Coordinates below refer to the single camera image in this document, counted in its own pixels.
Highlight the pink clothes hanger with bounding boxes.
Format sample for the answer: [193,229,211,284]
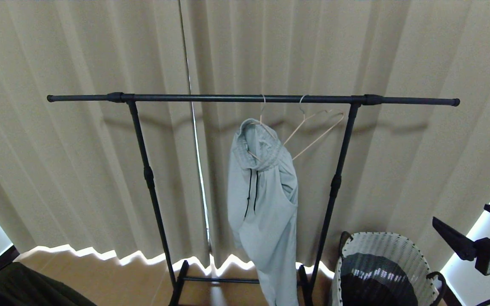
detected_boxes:
[282,94,345,161]
[245,94,282,162]

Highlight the pale grey shorts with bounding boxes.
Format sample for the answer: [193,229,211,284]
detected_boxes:
[227,119,299,306]

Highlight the green garment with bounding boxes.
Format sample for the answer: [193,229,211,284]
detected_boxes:
[0,261,97,306]

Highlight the white laundry basket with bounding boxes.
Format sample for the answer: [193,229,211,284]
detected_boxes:
[331,232,447,306]

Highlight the black clothes rack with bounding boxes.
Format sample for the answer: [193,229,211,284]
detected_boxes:
[46,92,461,306]

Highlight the beige curtain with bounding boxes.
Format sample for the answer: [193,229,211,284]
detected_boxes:
[0,0,490,272]

